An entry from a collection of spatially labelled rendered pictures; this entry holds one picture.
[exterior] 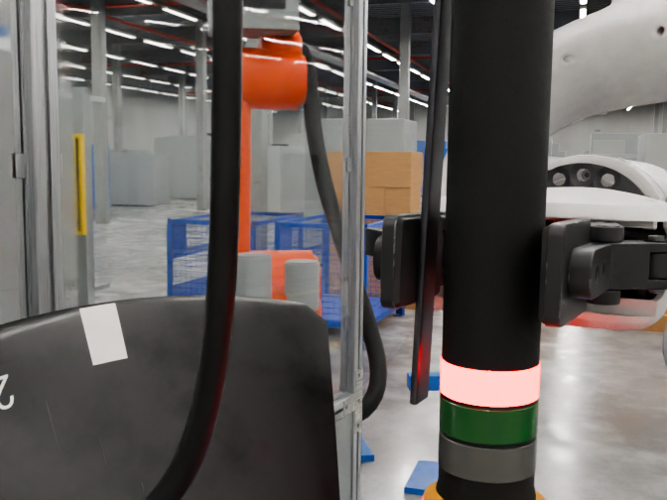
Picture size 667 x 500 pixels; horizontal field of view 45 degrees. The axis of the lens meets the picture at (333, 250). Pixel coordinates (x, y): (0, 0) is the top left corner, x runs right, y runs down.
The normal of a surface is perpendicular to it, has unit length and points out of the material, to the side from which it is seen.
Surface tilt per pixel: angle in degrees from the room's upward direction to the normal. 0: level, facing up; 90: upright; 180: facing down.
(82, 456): 50
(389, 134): 90
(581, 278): 89
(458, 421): 90
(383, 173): 90
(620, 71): 131
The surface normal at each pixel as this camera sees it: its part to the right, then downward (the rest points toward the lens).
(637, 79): -0.17, 0.85
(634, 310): -0.48, 0.07
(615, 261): 0.28, 0.10
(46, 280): 0.88, 0.07
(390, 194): -0.29, 0.11
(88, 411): 0.19, -0.55
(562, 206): -0.38, -0.51
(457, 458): -0.77, 0.07
